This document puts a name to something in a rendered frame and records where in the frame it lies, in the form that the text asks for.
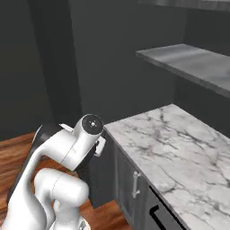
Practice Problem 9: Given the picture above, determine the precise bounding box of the dark grey cupboard door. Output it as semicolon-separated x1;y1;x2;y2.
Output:
114;143;150;230

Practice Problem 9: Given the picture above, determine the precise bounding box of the grey wall shelf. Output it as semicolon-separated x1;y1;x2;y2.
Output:
137;0;230;13
135;43;230;100

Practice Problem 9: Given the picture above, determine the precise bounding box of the dark appliance front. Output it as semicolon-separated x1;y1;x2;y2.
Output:
143;186;187;230

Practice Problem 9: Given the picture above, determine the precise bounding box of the silver cupboard door handle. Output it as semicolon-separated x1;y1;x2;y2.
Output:
131;171;142;199

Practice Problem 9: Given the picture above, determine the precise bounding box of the dark grey cupboard side panel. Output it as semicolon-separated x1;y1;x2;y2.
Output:
88;130;117;209

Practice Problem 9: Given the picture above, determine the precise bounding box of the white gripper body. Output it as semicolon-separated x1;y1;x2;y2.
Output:
93;136;107;157

